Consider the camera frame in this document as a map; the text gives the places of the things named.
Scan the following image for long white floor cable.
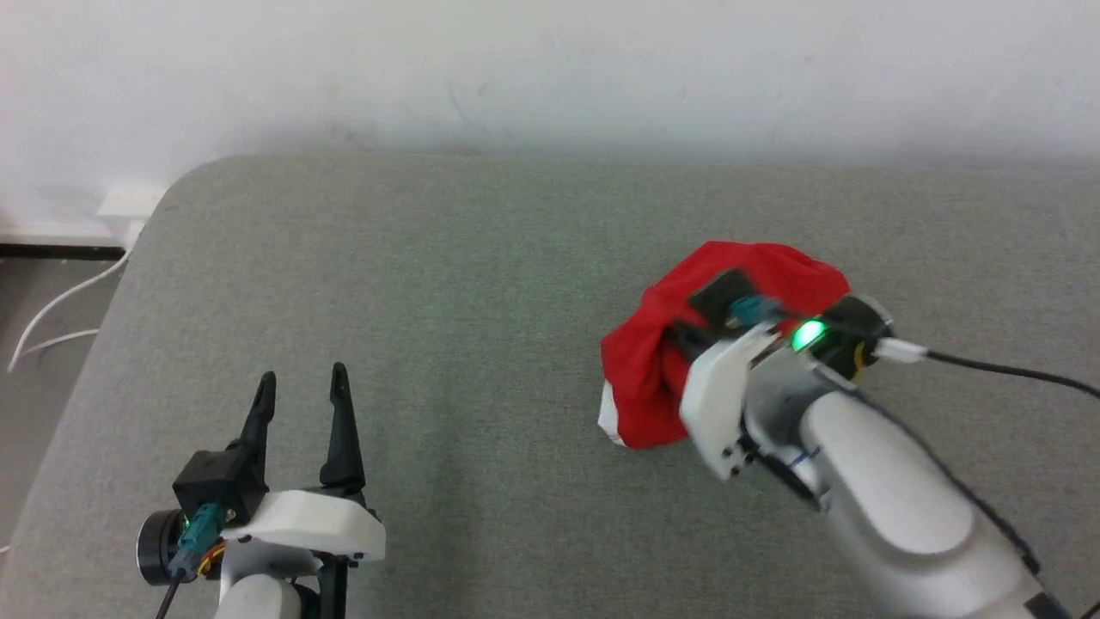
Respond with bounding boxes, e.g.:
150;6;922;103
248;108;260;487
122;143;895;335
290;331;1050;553
7;245;131;373

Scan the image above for short white floor cable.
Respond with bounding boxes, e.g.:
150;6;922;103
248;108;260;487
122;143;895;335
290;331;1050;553
17;328;102;358

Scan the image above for black cable with white plug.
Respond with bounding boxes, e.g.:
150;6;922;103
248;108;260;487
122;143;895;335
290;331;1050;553
875;338;1100;401

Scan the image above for grey fabric sofa cushion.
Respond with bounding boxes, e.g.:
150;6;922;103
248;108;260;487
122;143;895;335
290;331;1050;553
0;153;1100;619

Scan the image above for red and white garment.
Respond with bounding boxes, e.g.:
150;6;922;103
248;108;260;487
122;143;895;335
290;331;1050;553
598;241;852;450

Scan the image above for dark baseboard strip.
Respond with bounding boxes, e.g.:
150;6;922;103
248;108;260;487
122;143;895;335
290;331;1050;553
0;243;126;260

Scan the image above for black cable with teal plug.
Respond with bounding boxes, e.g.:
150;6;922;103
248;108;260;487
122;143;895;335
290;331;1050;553
155;503;228;619

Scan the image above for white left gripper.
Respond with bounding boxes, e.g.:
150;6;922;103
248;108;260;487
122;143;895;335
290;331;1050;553
136;363;388;596

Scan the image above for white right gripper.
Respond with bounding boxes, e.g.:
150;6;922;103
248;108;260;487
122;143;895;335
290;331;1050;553
679;295;896;481

